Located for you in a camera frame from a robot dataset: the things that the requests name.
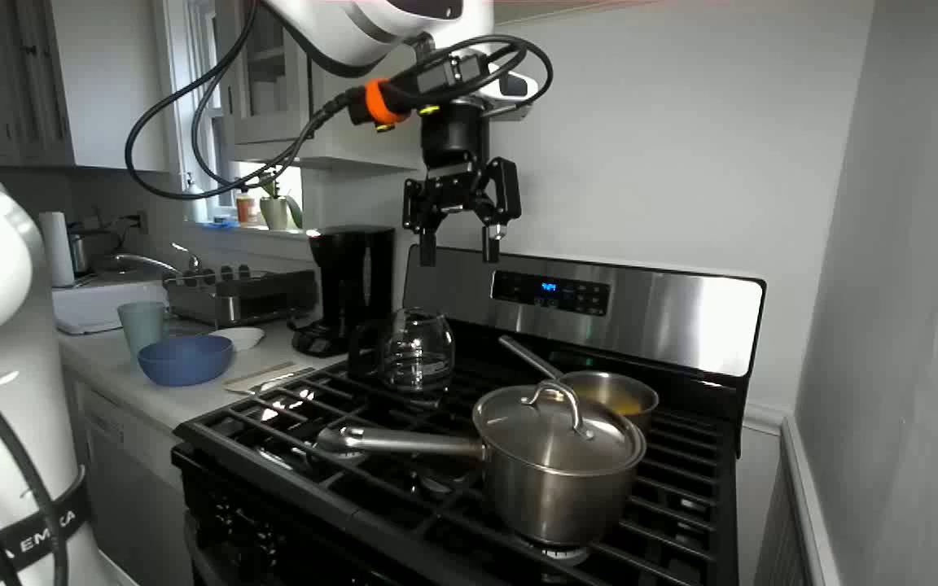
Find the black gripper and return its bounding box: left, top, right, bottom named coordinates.
left=401, top=105, right=525, bottom=270

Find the small steel saucepan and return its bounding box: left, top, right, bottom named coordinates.
left=496, top=331, right=663, bottom=426

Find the black gas stove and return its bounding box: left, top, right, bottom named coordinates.
left=169, top=245, right=768, bottom=586

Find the steel pot lid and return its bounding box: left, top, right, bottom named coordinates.
left=468, top=379, right=643, bottom=474

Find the large steel pot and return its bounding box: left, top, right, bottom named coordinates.
left=317, top=420, right=653, bottom=551

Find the black coffee maker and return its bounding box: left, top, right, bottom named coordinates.
left=289, top=223, right=397, bottom=358

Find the glass coffee carafe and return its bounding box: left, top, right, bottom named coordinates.
left=380, top=308, right=460, bottom=396

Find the potted green plant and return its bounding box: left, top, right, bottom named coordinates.
left=253, top=174, right=308, bottom=233

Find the metal dish rack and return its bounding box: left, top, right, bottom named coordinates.
left=161, top=264, right=318, bottom=329

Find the white framed window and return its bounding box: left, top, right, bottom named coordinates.
left=157, top=0, right=310, bottom=232

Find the blue bowl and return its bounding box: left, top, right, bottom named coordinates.
left=137, top=331, right=238, bottom=392

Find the chrome sink faucet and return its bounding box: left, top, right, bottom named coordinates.
left=110, top=242, right=192, bottom=279

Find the pale green cup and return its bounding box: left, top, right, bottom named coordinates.
left=114, top=301, right=172, bottom=358

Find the white sink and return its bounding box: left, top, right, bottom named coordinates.
left=54, top=276, right=172, bottom=338

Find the white paper towel roll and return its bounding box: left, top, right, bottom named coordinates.
left=38, top=208, right=80, bottom=291

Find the white base cabinet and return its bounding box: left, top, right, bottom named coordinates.
left=58, top=372, right=197, bottom=586

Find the white baseboard trim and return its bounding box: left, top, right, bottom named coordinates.
left=777, top=409, right=841, bottom=586

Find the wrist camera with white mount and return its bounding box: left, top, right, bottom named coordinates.
left=413, top=50, right=544, bottom=119

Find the glass door wall cabinet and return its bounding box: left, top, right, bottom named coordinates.
left=212, top=0, right=426, bottom=174

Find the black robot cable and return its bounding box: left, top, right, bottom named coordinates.
left=124, top=3, right=556, bottom=205

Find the plain white wall cabinet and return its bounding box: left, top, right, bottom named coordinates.
left=0, top=0, right=172, bottom=175

